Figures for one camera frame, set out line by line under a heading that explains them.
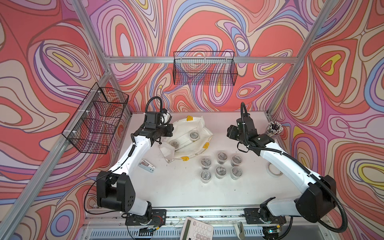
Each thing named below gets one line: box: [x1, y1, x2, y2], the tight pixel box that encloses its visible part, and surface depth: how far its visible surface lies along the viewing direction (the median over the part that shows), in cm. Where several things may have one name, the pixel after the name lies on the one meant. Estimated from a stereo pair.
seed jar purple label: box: [200, 157, 212, 170], surface depth 88 cm
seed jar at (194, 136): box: [189, 130, 200, 142], surface depth 101 cm
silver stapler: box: [138, 158, 156, 173], surface depth 91 cm
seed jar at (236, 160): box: [231, 155, 242, 167], surface depth 90 cm
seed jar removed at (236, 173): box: [230, 166, 243, 180], surface depth 84 cm
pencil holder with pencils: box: [266, 121, 284, 137], surface depth 90 cm
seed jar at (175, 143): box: [170, 140, 180, 150], surface depth 97 cm
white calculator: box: [180, 217, 214, 240], surface depth 69 cm
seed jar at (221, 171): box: [215, 165, 227, 180], surface depth 84 cm
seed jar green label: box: [200, 169, 212, 184], surface depth 84 cm
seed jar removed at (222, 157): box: [217, 151, 228, 165], surface depth 91 cm
